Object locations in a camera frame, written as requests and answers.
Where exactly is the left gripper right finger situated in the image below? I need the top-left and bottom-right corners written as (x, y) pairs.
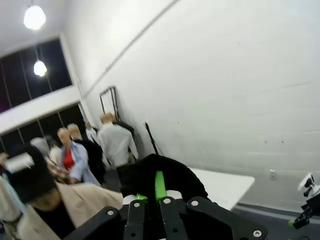
top-left (154, 171), bottom-right (268, 240)

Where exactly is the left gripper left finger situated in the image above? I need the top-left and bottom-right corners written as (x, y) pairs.
top-left (62, 192), bottom-right (151, 240)

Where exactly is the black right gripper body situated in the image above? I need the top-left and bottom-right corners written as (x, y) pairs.
top-left (301, 196), bottom-right (320, 221)

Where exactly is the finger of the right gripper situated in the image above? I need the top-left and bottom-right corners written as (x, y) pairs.
top-left (288, 216), bottom-right (312, 230)

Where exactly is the black garment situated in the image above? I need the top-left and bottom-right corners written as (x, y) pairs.
top-left (119, 153), bottom-right (210, 201)

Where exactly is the white rectangular table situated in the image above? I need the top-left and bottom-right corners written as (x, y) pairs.
top-left (187, 167), bottom-right (256, 211)

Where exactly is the person in beige blazer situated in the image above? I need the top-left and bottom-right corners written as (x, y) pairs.
top-left (0, 144), bottom-right (124, 240)

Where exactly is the mannequin in white shirt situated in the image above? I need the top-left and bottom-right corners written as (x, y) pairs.
top-left (96, 112), bottom-right (140, 169)

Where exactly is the black tripod stand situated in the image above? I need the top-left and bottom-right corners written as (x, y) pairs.
top-left (143, 121), bottom-right (164, 156)

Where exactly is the mannequin red top blue shirt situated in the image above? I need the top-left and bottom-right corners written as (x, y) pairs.
top-left (56, 127), bottom-right (101, 186)

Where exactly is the mannequin in plaid hooded shirt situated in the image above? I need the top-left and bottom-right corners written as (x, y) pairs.
top-left (31, 136), bottom-right (72, 185)

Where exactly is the round ceiling lamp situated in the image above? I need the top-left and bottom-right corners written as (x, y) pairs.
top-left (23, 4), bottom-right (47, 31)
top-left (33, 60), bottom-right (48, 77)

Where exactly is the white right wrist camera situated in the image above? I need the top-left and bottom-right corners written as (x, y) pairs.
top-left (297, 172), bottom-right (320, 199)

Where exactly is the black metal frame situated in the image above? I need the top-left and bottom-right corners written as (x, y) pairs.
top-left (99, 85), bottom-right (124, 124)

